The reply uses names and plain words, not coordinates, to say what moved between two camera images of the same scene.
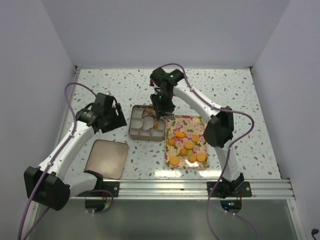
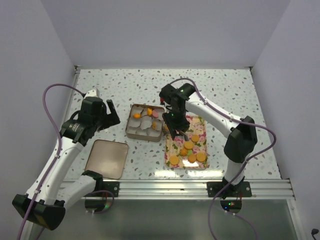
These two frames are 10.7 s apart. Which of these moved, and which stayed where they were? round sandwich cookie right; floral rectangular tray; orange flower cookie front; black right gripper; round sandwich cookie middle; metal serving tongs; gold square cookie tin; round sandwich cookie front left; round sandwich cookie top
Moved: round sandwich cookie top; metal serving tongs; black right gripper
Stayed: round sandwich cookie right; round sandwich cookie front left; orange flower cookie front; round sandwich cookie middle; floral rectangular tray; gold square cookie tin
